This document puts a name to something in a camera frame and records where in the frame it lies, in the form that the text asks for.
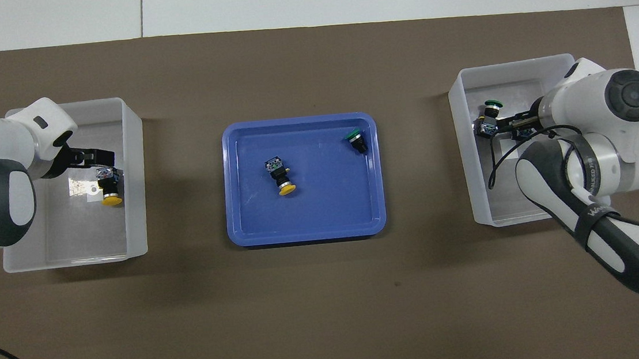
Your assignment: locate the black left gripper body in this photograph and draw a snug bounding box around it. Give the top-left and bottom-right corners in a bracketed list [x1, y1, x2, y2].
[37, 129, 93, 180]

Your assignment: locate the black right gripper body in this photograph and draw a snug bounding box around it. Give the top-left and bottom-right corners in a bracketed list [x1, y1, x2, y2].
[528, 96, 551, 130]

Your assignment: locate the green push button with block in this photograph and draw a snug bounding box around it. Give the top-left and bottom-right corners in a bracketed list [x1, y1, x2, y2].
[472, 97, 507, 140]

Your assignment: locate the yellow push button switch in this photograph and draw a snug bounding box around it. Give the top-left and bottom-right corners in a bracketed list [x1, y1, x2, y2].
[96, 165, 126, 209]
[263, 156, 297, 198]

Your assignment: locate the green push button head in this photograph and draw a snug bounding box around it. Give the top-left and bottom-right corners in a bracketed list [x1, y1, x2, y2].
[343, 127, 370, 156]

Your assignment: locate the translucent white plastic box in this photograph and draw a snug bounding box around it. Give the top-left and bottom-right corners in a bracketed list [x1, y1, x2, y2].
[0, 95, 155, 274]
[445, 51, 612, 231]

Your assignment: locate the blue plastic tray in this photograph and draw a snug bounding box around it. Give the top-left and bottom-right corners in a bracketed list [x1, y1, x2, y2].
[218, 110, 388, 250]

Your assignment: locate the brown paper table mat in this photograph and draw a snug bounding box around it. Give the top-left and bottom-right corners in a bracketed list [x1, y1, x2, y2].
[0, 0, 639, 359]

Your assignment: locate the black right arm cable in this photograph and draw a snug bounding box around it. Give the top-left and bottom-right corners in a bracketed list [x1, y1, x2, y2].
[482, 110, 639, 244]

